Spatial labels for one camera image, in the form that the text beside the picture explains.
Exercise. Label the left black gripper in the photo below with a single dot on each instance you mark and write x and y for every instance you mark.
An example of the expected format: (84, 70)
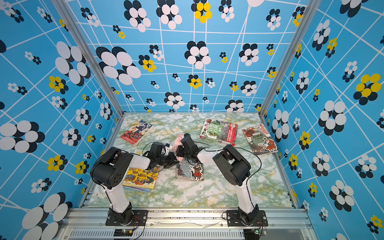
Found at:
(172, 158)

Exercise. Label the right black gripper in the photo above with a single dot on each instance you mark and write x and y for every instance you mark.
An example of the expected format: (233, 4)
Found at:
(179, 151)

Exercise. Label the pink cloth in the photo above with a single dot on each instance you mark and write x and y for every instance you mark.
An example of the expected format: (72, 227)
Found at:
(178, 142)

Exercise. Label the grey teal warrior book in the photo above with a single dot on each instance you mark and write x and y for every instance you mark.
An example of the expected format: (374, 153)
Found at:
(189, 171)

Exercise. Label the yellow Chinese history picture book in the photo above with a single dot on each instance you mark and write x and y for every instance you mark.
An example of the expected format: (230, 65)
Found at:
(138, 178)

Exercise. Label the red manga book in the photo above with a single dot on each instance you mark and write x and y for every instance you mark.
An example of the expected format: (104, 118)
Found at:
(136, 133)

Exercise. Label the white book with galaxy cover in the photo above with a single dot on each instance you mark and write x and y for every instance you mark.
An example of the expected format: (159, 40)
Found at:
(137, 189)

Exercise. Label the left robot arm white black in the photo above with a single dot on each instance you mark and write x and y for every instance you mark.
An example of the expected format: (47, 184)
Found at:
(110, 171)

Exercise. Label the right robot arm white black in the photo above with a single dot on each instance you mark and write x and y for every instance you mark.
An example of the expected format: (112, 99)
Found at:
(233, 166)

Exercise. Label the green red dinosaur book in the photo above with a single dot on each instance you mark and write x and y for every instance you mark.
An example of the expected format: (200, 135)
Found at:
(219, 131)

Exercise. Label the red brown illustrated book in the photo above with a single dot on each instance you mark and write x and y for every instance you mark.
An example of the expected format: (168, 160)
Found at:
(260, 140)

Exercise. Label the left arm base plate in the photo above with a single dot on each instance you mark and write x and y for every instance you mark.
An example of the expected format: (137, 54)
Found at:
(132, 218)

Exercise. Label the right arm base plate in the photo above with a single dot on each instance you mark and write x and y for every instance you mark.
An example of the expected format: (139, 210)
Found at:
(237, 218)

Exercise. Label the aluminium front rail frame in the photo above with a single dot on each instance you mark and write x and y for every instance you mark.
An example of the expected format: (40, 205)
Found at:
(188, 224)

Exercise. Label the left aluminium corner post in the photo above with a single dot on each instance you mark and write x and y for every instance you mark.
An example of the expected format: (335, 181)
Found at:
(80, 40)

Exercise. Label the aluminium corner post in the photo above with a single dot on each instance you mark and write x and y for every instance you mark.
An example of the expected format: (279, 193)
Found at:
(80, 40)
(288, 57)

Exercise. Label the right aluminium corner post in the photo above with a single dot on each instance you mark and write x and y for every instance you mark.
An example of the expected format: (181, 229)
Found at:
(288, 57)

